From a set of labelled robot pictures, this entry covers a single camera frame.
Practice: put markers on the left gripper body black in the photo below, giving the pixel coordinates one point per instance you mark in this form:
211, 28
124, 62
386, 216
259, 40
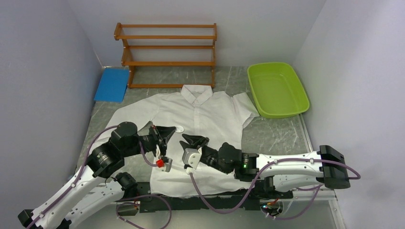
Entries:
149, 141

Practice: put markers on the white shirt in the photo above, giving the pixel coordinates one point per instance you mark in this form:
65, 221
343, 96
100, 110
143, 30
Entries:
200, 111

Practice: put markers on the blue board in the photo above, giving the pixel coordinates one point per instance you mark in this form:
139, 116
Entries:
112, 85

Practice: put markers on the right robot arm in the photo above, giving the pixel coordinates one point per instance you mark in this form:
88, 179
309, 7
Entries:
323, 167

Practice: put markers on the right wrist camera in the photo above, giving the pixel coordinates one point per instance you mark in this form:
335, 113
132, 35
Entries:
191, 159

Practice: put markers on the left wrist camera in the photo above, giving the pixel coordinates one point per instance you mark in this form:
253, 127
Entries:
162, 162

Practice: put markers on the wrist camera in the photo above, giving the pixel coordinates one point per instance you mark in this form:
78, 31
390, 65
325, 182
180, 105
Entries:
191, 159
162, 162

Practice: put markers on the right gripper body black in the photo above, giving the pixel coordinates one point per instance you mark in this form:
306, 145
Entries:
211, 159

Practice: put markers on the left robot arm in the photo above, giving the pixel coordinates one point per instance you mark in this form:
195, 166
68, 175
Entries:
97, 182

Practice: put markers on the wooden shoe rack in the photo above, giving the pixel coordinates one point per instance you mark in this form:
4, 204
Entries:
167, 45

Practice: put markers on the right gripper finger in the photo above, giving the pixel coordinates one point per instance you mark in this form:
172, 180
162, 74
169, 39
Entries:
187, 148
194, 140

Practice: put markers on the white round brooch backing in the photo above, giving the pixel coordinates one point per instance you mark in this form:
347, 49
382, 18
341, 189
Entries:
179, 129

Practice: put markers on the green plastic basin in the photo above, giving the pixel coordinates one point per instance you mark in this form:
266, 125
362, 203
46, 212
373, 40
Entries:
277, 90

